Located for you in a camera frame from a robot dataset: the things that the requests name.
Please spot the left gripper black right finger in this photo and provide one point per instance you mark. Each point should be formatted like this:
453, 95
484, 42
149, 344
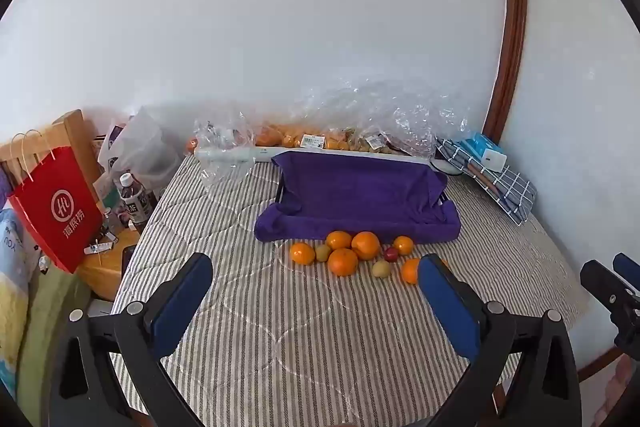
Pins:
544, 390

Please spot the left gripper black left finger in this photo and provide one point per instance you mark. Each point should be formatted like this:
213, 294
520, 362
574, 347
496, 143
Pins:
85, 390

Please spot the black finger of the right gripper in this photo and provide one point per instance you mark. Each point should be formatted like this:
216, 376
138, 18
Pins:
628, 269
611, 291

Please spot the small orange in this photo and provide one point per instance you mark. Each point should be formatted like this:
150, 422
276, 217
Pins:
302, 254
404, 245

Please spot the green kiwi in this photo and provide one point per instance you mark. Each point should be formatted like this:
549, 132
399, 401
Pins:
322, 252
381, 269

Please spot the red strawberry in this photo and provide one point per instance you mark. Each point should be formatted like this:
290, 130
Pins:
391, 254

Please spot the large orange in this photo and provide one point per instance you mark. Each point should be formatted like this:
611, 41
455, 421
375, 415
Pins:
366, 245
343, 262

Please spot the person's right hand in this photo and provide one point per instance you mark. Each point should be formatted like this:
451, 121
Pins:
614, 389

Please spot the wooden bedside table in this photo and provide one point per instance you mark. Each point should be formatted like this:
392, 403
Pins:
103, 272

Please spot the grey checked folded cloth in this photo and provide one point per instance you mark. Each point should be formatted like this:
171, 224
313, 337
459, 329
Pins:
513, 192

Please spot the striped grey bed quilt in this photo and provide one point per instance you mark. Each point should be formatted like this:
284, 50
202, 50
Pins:
279, 344

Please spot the blue white tissue pack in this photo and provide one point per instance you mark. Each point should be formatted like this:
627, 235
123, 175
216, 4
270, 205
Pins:
485, 151

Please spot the red paper shopping bag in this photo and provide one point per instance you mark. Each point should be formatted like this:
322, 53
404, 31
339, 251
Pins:
55, 205

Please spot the dark tea bottle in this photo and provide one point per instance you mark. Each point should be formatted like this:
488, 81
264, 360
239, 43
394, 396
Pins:
133, 195

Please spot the purple towel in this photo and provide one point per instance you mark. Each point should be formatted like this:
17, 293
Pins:
294, 167

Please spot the white plastic bag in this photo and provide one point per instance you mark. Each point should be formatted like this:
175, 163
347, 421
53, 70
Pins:
140, 147

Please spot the wooden chair back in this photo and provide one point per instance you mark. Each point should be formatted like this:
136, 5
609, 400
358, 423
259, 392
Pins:
22, 153

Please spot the clear plastic bag left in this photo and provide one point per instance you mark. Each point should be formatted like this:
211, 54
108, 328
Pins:
225, 149

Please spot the clear crumpled plastic bag right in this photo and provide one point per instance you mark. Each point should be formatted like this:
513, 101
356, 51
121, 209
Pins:
422, 115

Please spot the clear bag of oranges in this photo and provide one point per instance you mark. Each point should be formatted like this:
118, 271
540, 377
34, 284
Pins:
349, 120

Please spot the brown wooden door frame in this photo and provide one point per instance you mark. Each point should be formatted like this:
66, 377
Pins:
511, 52

